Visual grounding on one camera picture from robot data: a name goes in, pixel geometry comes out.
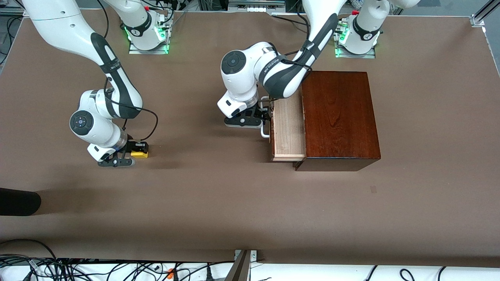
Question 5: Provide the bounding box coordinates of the wooden drawer with white handle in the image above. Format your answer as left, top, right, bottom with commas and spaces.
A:
261, 91, 307, 162

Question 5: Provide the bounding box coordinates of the dark wooden drawer box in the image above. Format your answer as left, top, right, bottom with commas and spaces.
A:
294, 71, 381, 172

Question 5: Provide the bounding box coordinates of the grey device with ports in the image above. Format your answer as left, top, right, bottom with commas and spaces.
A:
228, 0, 286, 12

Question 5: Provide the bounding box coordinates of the black round-ended cylinder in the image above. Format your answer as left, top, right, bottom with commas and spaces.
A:
0, 187, 42, 217

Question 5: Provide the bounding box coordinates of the dark metal bar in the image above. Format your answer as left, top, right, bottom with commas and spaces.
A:
225, 250, 250, 281

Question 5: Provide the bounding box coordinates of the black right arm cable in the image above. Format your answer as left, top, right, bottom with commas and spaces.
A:
102, 78, 159, 142

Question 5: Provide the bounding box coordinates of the black base cable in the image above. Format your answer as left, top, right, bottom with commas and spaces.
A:
271, 15, 310, 26

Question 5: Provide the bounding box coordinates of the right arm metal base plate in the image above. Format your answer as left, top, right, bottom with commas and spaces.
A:
128, 21, 171, 55

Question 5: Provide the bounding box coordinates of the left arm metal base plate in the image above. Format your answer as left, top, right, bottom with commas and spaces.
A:
334, 21, 377, 59

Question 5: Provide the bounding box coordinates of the black looping cable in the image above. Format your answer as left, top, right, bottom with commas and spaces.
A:
96, 0, 110, 39

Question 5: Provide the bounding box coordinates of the aluminium frame profile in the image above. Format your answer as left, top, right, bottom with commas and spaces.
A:
470, 0, 500, 28

